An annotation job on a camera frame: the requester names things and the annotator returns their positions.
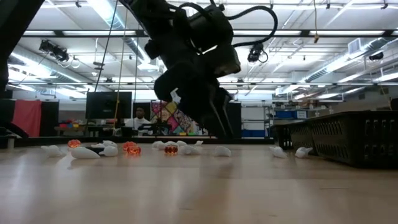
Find red cloth panel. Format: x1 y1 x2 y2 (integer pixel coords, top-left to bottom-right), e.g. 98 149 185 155
12 99 43 138

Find black cabinet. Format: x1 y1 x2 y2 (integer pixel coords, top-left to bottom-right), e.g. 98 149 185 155
225 101 242 139

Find black monitor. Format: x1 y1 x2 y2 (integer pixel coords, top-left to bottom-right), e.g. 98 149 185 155
85 91 133 120

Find colourful patchwork quilt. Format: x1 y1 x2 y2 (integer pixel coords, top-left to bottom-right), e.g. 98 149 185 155
150 100 209 136

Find black partition panel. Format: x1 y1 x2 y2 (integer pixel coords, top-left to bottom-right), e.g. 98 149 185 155
42 100 60 138

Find grey air vent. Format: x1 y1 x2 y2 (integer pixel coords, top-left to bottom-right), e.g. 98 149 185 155
348 39 361 55

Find black ceiling camera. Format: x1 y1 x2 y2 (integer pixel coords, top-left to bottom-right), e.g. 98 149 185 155
247 39 269 63

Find yellow hanging cable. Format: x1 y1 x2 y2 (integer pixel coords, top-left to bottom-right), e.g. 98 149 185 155
312 0 320 44

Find black ceiling fixture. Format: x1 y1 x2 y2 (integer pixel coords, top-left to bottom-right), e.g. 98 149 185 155
368 51 385 62

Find black perforated plastic basket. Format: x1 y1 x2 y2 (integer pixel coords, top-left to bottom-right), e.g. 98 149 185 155
267 123 293 149
306 110 398 169
287 119 317 154

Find overhead rig light bar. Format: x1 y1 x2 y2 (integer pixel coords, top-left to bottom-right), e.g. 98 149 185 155
18 29 398 39

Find blue storage bins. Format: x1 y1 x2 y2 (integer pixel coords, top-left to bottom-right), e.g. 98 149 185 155
275 109 308 120

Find blue storage box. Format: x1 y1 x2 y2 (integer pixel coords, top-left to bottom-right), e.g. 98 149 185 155
241 129 266 138

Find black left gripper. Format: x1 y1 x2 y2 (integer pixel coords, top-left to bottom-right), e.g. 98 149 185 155
154 49 234 138

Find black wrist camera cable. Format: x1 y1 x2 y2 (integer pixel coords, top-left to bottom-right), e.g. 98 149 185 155
223 5 279 49

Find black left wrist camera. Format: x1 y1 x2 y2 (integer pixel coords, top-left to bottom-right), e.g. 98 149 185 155
214 45 242 78

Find person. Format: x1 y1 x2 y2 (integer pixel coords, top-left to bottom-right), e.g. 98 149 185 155
124 106 153 137

